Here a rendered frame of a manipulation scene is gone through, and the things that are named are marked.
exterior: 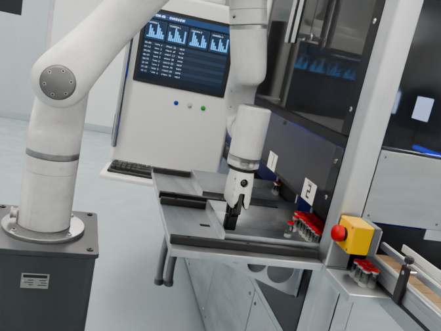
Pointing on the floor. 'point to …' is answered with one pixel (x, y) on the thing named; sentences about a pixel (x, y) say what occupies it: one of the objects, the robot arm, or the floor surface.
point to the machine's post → (361, 152)
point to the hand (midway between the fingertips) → (230, 222)
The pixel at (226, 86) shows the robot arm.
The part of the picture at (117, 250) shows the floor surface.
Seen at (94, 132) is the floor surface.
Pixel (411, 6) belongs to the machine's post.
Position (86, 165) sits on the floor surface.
